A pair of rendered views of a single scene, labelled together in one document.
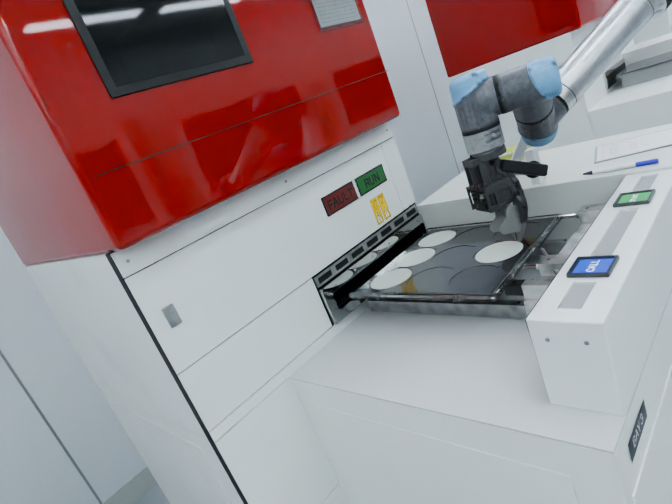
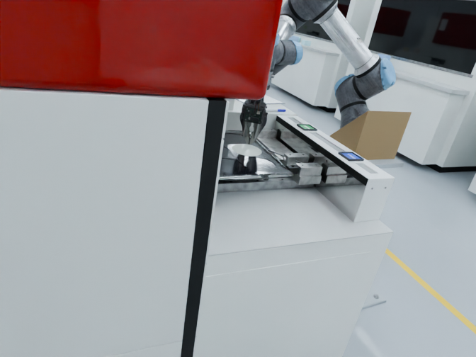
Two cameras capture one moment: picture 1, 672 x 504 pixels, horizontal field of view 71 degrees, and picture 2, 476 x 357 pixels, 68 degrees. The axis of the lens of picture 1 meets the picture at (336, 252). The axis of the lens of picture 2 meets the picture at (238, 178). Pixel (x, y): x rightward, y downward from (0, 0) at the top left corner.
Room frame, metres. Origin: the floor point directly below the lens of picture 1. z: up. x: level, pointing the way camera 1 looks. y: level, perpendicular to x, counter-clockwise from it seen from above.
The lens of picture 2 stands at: (0.64, 0.73, 1.32)
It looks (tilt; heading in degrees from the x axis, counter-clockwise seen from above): 26 degrees down; 286
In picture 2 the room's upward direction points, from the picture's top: 9 degrees clockwise
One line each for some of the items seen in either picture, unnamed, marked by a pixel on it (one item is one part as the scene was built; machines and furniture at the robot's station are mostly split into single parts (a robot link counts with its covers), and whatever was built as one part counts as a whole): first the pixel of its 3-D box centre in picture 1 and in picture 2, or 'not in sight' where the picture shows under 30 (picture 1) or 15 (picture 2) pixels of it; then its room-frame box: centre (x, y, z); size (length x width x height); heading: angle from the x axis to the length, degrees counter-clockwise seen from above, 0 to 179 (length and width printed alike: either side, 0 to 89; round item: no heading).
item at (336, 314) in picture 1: (381, 263); not in sight; (1.16, -0.10, 0.89); 0.44 x 0.02 x 0.10; 131
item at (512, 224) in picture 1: (511, 226); (254, 134); (0.92, -0.36, 0.95); 0.06 x 0.03 x 0.09; 100
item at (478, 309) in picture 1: (459, 307); (244, 185); (0.88, -0.20, 0.84); 0.50 x 0.02 x 0.03; 41
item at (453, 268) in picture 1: (453, 256); (215, 151); (1.01, -0.25, 0.90); 0.34 x 0.34 x 0.01; 41
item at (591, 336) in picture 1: (625, 267); (321, 159); (0.69, -0.44, 0.89); 0.55 x 0.09 x 0.14; 131
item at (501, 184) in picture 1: (491, 179); (255, 103); (0.93, -0.35, 1.05); 0.09 x 0.08 x 0.12; 100
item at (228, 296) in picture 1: (315, 251); (156, 136); (1.05, 0.04, 1.02); 0.81 x 0.03 x 0.40; 131
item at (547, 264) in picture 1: (564, 265); (295, 158); (0.77, -0.38, 0.89); 0.08 x 0.03 x 0.03; 41
